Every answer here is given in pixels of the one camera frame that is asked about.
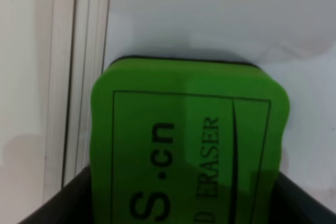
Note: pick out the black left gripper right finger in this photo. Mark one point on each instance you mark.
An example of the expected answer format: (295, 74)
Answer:
(292, 205)

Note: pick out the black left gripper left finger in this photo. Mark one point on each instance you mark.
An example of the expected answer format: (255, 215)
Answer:
(71, 205)

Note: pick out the green whiteboard eraser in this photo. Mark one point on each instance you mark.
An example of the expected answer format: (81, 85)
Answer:
(180, 141)

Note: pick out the white aluminium-framed whiteboard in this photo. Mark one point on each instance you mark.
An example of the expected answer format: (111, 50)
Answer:
(292, 40)

